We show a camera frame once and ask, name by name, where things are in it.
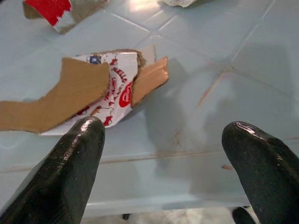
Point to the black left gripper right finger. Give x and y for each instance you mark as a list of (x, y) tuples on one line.
[(268, 177)]

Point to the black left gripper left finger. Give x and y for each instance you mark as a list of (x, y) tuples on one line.
[(58, 177)]

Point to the torn brown printed carton piece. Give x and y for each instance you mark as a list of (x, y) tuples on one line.
[(77, 93)]

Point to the large white plastic folding table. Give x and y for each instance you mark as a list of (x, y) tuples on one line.
[(198, 51)]

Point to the torn red cardboard piece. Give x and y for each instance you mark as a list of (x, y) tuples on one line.
[(46, 10)]

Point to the crumpled white plastic wrapper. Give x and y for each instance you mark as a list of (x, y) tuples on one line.
[(180, 2)]

